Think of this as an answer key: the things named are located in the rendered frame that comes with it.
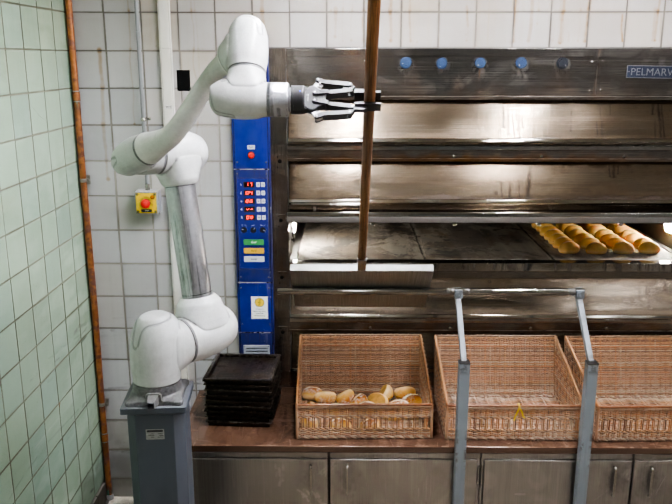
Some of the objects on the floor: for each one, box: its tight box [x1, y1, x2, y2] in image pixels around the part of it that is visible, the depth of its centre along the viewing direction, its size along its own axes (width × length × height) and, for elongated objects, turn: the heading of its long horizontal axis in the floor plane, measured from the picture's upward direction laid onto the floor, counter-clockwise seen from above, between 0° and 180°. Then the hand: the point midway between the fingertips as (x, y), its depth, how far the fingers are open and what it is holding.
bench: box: [190, 387, 672, 504], centre depth 332 cm, size 56×242×58 cm, turn 89°
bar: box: [277, 287, 599, 504], centre depth 305 cm, size 31×127×118 cm, turn 89°
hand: (367, 100), depth 200 cm, fingers closed on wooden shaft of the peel, 3 cm apart
